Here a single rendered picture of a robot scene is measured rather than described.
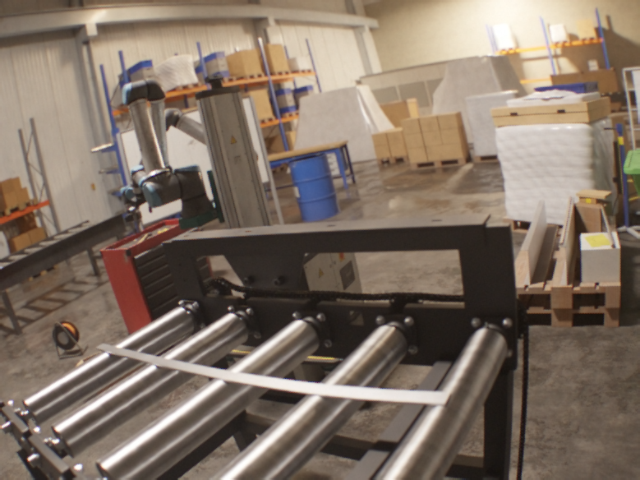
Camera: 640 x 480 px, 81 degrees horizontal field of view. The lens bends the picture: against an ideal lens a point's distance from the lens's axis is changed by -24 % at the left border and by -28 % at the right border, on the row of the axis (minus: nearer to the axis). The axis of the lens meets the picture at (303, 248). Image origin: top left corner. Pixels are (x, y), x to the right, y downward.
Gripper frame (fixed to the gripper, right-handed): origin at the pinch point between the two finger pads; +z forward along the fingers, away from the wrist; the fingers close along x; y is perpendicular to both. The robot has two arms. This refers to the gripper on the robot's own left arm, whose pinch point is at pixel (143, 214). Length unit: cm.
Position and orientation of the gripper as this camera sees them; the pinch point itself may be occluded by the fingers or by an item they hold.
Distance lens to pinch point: 312.4
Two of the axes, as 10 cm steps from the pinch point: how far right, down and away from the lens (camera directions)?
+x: -5.8, 4.5, -6.7
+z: -0.3, 8.2, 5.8
